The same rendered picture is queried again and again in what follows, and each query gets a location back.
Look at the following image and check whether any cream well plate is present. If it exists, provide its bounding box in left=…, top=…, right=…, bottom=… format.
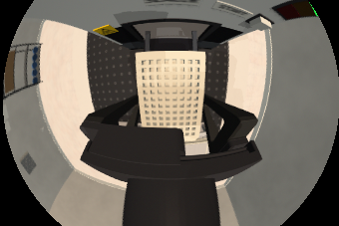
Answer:
left=184, top=138, right=207, bottom=145
left=136, top=51, right=205, bottom=141

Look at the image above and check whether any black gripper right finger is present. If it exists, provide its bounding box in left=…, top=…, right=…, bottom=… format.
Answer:
left=202, top=94, right=258, bottom=153

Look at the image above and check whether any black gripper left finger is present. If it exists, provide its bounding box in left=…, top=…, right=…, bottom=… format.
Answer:
left=84, top=95, right=140, bottom=126

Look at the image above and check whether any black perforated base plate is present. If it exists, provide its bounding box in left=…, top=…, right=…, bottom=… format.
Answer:
left=87, top=32, right=229, bottom=111

